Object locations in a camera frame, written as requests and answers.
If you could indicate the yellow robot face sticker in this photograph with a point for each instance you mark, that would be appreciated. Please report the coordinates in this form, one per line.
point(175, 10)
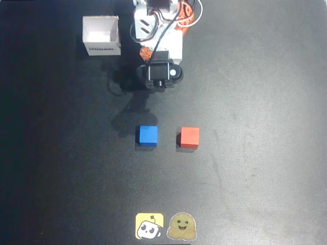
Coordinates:
point(149, 225)

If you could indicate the white cardboard box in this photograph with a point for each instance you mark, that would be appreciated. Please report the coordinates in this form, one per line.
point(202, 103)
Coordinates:
point(101, 33)

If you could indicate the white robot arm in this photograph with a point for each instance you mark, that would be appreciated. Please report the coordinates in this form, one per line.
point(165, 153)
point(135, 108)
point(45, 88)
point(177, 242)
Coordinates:
point(143, 25)

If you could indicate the black gripper-mounted camera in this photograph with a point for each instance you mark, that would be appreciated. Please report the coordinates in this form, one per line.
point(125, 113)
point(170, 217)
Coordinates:
point(158, 72)

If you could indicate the blue cube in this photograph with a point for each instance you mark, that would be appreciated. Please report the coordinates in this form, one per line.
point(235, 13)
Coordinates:
point(148, 135)

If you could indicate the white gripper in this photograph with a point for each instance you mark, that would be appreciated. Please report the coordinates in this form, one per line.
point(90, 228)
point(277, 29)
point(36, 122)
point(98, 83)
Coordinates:
point(176, 52)

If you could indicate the smiling hugging face sticker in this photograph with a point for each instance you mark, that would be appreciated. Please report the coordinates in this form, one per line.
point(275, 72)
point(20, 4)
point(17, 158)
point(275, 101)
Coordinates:
point(181, 226)

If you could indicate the red cube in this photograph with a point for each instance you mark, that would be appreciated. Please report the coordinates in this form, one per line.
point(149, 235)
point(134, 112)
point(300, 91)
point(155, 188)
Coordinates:
point(189, 137)

